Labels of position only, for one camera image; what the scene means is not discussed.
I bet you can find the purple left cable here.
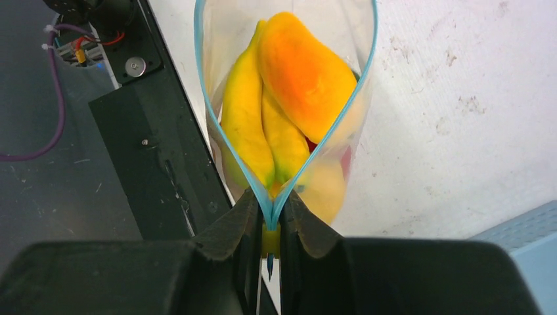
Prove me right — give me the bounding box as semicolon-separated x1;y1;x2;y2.
0;24;95;163

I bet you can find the yellow banana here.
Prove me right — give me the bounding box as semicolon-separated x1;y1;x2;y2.
261;89;309;184
221;19;275;189

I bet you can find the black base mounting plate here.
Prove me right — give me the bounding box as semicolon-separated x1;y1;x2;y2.
43;0;234;242

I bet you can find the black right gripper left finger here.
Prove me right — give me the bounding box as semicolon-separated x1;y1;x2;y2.
1;190;262;314

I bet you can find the clear zip top bag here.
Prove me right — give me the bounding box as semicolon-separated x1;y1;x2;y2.
194;1;378;261

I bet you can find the orange carrot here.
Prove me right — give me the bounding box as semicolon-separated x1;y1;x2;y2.
257;12;357;143

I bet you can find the small yellow fruit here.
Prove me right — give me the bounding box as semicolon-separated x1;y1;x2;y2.
294;159;346;224

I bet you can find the light blue plastic basket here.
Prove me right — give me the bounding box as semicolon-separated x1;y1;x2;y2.
472;200;556;314

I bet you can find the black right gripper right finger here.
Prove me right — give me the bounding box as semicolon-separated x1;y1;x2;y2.
280;193;540;314

